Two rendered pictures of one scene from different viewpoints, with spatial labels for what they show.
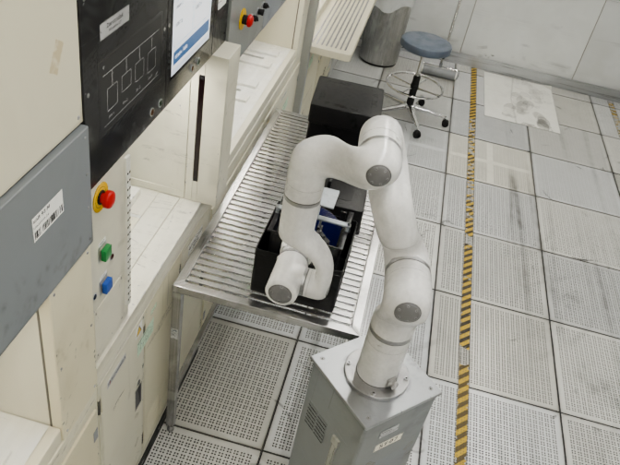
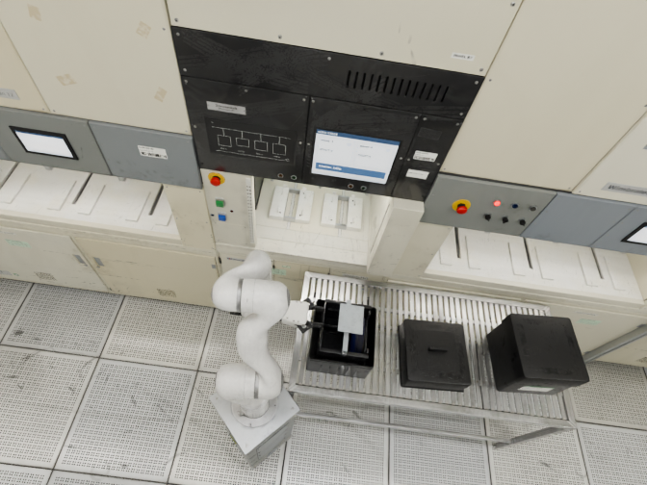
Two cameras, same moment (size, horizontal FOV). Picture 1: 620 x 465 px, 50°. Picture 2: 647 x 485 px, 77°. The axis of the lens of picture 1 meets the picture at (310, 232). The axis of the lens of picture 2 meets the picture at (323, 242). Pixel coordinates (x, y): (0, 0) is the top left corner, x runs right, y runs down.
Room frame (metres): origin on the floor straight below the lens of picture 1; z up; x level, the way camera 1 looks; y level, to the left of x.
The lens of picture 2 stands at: (1.41, -0.64, 2.59)
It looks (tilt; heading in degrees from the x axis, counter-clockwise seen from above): 56 degrees down; 81
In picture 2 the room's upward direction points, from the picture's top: 11 degrees clockwise
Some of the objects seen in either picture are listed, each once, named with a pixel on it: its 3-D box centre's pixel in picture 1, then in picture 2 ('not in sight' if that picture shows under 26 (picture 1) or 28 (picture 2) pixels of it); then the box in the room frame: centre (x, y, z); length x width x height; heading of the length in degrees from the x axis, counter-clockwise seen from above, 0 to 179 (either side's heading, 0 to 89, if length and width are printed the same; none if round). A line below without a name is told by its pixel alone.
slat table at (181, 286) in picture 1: (294, 271); (408, 367); (2.12, 0.03, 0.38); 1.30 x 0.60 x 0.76; 175
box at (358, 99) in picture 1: (343, 123); (532, 355); (2.54, -0.04, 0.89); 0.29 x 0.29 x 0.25; 89
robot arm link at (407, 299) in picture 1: (401, 305); (243, 384); (1.28, -0.27, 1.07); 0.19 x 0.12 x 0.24; 0
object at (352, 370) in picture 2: (304, 255); (341, 339); (1.67, 0.00, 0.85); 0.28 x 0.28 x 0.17; 84
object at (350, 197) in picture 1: (328, 190); (433, 353); (2.10, -0.04, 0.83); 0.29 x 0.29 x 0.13; 88
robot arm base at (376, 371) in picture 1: (383, 351); (253, 398); (1.31, -0.27, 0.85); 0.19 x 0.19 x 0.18
